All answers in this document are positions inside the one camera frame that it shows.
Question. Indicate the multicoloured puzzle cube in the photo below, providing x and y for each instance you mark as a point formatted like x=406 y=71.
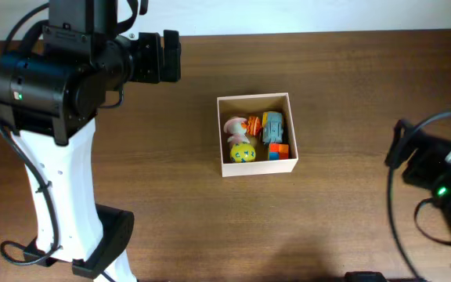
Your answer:
x=278 y=151

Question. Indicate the grey and yellow toy truck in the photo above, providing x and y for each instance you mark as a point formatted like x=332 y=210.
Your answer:
x=272 y=127

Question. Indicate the orange ribbed round toy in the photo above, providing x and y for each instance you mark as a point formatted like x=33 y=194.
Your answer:
x=254 y=126

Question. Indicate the yellow ball with blue letters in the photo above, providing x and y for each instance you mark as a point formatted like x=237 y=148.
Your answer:
x=242 y=153

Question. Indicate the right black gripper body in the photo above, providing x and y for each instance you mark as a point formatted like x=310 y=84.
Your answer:
x=429 y=157

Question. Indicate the white cardboard box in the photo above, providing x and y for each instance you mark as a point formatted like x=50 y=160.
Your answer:
x=256 y=105

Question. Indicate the white duck toy pink hat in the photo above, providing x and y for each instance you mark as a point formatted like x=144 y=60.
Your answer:
x=236 y=127

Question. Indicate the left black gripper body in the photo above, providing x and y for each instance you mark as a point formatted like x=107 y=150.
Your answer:
x=146 y=62

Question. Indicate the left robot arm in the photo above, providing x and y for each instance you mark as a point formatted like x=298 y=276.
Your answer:
x=52 y=86

